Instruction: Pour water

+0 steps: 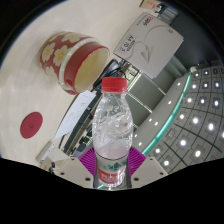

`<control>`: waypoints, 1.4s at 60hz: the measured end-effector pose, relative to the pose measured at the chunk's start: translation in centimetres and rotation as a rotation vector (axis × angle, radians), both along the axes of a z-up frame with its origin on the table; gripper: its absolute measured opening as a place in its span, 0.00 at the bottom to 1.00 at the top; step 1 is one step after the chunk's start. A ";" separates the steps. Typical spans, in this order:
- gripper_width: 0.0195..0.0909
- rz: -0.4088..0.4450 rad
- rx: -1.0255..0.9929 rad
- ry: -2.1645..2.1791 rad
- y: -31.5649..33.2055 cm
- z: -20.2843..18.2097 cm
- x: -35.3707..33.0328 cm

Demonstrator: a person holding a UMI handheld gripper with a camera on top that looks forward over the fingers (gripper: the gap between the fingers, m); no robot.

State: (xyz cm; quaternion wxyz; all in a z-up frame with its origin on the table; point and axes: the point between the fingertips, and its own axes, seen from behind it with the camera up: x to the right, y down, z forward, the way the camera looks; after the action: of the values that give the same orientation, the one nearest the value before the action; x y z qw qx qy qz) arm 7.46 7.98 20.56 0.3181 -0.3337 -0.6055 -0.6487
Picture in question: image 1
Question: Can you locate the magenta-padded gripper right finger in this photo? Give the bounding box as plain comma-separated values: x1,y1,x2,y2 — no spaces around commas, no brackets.
126,146,169,188

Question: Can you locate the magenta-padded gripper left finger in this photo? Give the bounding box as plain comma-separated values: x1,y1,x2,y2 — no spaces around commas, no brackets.
54,148,98,188

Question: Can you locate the clear red-capped water bottle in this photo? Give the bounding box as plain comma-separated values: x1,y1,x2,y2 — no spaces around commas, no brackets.
91,77,135,188

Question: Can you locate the white remote control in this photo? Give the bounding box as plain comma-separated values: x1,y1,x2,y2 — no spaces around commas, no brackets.
35,140,56,164

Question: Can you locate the flat round red coaster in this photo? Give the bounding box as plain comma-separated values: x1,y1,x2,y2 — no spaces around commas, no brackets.
19,111,44,140

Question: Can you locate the group of ceiling lights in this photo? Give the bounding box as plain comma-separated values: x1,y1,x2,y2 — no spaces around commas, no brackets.
133,66,224,174

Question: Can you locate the black desk phone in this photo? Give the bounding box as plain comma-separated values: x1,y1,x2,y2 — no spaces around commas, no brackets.
94,59,126,89

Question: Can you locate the red floral mug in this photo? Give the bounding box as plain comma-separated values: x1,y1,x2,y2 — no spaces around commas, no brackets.
39,30,111,96

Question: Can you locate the white paper ream box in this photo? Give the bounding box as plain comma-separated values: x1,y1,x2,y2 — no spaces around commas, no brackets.
112,11,185,80

